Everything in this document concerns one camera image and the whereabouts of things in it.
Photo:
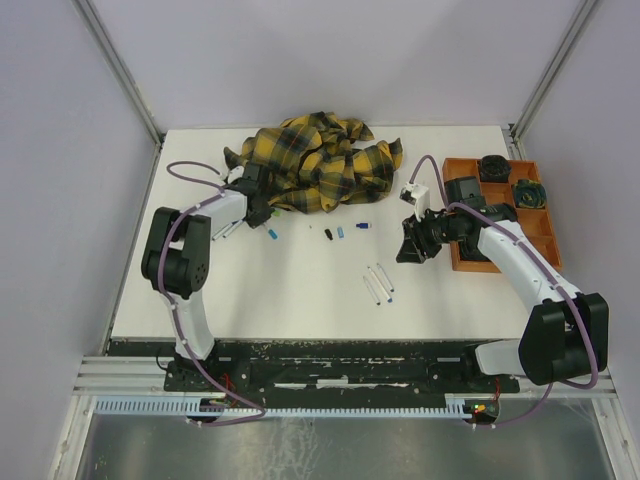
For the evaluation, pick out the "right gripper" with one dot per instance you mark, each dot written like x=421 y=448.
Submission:
x=413 y=230

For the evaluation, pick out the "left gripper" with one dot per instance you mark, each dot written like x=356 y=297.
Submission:
x=255 y=222

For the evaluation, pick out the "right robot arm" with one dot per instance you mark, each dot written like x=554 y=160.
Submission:
x=566 y=334

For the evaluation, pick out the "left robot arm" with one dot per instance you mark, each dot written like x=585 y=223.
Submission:
x=176 y=257

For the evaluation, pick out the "yellow plaid cloth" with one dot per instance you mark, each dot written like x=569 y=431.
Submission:
x=319 y=161

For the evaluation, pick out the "black rolled sock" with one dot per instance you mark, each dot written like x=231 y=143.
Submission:
x=494 y=169

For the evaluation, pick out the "teal yellow rolled sock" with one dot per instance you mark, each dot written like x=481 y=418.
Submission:
x=529 y=194

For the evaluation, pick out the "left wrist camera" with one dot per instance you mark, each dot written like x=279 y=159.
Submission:
x=234 y=174

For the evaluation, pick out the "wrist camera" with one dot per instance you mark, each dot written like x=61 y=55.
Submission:
x=418 y=196
x=234 y=174

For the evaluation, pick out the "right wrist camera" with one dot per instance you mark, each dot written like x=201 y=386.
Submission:
x=418 y=196

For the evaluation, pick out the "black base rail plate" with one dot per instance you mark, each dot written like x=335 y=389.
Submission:
x=349 y=374

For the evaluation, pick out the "right aluminium frame post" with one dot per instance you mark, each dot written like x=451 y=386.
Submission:
x=514 y=133

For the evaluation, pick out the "aluminium frame post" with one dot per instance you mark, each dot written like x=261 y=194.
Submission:
x=514 y=133
x=96 y=27

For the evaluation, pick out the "left aluminium frame post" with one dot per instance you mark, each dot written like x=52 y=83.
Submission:
x=96 y=27

